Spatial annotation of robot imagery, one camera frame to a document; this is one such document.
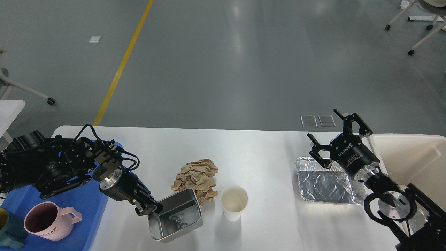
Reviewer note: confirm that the office chair base left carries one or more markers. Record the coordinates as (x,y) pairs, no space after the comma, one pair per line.
(9,84)

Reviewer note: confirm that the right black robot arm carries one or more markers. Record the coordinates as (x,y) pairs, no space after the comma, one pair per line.
(388,203)

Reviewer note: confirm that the square steel tray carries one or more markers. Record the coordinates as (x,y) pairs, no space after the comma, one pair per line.
(180,215)

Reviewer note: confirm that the pink ribbed mug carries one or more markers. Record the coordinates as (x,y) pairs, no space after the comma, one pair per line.
(50,221)

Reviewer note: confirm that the white paper cup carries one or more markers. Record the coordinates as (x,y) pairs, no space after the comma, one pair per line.
(234,200)

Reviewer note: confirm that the white side table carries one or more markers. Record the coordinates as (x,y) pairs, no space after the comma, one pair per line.
(9,110)

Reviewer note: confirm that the clear floor plate right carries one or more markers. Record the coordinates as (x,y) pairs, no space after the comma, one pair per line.
(327,121)

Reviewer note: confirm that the crumpled brown paper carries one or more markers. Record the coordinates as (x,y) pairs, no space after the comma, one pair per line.
(198,176)

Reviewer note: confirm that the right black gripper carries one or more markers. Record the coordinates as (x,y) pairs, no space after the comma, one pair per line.
(348,150)

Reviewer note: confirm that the clear floor plate left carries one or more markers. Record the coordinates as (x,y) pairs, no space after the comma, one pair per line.
(309,121)

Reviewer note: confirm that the clear floor plate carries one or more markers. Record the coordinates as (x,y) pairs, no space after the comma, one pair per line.
(309,121)
(327,121)

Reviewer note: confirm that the white paper on floor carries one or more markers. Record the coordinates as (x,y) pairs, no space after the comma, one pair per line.
(94,39)

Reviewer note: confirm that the teal mug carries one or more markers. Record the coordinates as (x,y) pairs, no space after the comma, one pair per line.
(12,232)

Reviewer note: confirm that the blue plastic tray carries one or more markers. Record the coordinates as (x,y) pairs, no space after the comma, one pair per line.
(86,199)

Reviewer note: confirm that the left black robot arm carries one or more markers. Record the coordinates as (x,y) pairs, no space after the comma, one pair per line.
(57,165)

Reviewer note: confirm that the beige plastic bin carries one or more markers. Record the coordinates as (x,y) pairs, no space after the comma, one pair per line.
(414,159)

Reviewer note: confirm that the aluminium foil tray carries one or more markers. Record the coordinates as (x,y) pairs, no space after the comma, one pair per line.
(332,186)

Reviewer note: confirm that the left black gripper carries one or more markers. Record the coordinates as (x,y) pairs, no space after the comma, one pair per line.
(121,185)

